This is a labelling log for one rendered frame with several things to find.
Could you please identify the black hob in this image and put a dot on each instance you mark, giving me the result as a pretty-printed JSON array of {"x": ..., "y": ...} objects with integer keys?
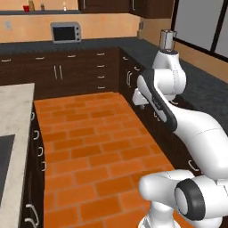
[{"x": 5, "y": 166}]

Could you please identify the grey wall socket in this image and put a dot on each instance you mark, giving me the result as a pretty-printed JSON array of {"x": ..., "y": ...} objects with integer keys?
[{"x": 141, "y": 26}]

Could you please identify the small dark shaker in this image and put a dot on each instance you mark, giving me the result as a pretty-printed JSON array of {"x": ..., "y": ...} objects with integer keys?
[{"x": 42, "y": 7}]

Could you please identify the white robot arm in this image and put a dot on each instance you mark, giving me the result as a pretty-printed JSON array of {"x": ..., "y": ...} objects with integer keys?
[{"x": 205, "y": 139}]

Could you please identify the white wall socket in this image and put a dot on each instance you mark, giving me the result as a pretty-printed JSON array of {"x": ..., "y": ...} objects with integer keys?
[{"x": 8, "y": 25}]

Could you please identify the brown bottle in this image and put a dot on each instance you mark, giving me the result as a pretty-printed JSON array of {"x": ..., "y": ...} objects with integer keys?
[{"x": 31, "y": 5}]

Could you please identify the silver toaster oven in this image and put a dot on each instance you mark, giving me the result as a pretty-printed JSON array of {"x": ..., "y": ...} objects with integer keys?
[{"x": 66, "y": 32}]

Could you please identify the red cup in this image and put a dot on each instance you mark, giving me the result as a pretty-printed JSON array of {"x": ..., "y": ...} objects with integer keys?
[{"x": 26, "y": 8}]

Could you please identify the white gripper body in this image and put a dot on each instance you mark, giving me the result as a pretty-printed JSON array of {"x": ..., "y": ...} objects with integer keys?
[{"x": 140, "y": 98}]

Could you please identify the dark wall shelf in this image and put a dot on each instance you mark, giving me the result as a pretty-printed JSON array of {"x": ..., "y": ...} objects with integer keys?
[{"x": 38, "y": 12}]

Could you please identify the black framed window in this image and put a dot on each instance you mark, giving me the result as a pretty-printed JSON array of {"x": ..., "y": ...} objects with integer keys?
[{"x": 201, "y": 20}]

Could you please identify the small clear bottle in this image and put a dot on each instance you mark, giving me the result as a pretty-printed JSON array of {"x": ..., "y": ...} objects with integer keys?
[{"x": 64, "y": 7}]

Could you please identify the dark wood side cabinets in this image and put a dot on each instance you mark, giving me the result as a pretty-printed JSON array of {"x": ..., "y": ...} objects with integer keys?
[{"x": 166, "y": 139}]

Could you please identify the dark wood base cabinets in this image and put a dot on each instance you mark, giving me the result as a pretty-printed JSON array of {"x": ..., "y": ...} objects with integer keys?
[{"x": 77, "y": 74}]

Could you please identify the dark wood island cabinets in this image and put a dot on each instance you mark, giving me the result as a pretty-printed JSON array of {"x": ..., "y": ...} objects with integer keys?
[{"x": 31, "y": 178}]

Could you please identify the dark wood wall cabinets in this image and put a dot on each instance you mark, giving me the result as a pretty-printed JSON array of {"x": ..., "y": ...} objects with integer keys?
[{"x": 118, "y": 6}]

